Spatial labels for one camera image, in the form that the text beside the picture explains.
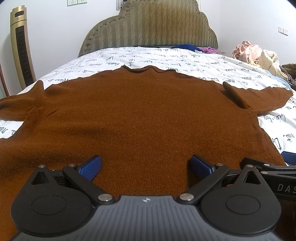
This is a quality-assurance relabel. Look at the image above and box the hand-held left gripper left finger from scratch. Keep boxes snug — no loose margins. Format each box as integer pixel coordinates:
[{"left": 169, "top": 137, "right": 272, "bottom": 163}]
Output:
[{"left": 31, "top": 155, "right": 116, "bottom": 206}]

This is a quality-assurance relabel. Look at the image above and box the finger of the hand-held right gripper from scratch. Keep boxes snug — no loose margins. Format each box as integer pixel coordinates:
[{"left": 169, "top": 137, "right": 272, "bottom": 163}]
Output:
[
  {"left": 241, "top": 157, "right": 289, "bottom": 172},
  {"left": 280, "top": 151, "right": 296, "bottom": 166}
]

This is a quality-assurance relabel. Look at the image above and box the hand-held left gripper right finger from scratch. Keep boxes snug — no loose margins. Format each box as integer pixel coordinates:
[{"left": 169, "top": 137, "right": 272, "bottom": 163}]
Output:
[{"left": 177, "top": 154, "right": 264, "bottom": 206}]

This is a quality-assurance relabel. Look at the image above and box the brown knit sweater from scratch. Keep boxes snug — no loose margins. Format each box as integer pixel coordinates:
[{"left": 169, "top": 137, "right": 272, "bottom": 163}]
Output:
[{"left": 0, "top": 65, "right": 294, "bottom": 235}]

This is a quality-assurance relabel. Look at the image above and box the pink clothes pile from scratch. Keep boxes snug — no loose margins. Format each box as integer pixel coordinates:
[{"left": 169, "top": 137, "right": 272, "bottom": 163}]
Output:
[{"left": 232, "top": 41, "right": 263, "bottom": 65}]

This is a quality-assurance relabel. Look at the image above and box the light blue cloth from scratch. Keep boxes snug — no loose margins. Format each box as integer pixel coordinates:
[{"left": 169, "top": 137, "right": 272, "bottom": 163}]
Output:
[{"left": 270, "top": 74, "right": 292, "bottom": 90}]

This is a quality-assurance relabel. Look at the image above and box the dark patterned cloth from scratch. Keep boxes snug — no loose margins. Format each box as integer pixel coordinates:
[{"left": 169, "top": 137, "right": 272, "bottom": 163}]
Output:
[{"left": 279, "top": 63, "right": 296, "bottom": 88}]

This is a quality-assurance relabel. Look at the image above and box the cream cloth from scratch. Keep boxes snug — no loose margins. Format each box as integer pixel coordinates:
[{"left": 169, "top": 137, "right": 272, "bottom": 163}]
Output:
[{"left": 254, "top": 49, "right": 282, "bottom": 77}]

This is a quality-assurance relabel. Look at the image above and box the white script-printed bedsheet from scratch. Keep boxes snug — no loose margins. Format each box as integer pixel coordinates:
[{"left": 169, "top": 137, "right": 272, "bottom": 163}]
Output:
[{"left": 0, "top": 46, "right": 296, "bottom": 168}]

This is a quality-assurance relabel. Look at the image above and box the purple cloth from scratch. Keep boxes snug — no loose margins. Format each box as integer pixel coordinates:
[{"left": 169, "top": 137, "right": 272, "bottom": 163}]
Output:
[{"left": 200, "top": 46, "right": 218, "bottom": 54}]

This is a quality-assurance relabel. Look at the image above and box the gold tower fan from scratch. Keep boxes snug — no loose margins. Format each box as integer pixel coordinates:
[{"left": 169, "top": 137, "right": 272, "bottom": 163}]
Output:
[{"left": 9, "top": 6, "right": 38, "bottom": 91}]

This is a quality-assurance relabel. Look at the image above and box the olive padded headboard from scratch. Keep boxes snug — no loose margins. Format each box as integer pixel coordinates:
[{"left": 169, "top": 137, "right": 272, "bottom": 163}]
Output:
[{"left": 78, "top": 0, "right": 219, "bottom": 57}]

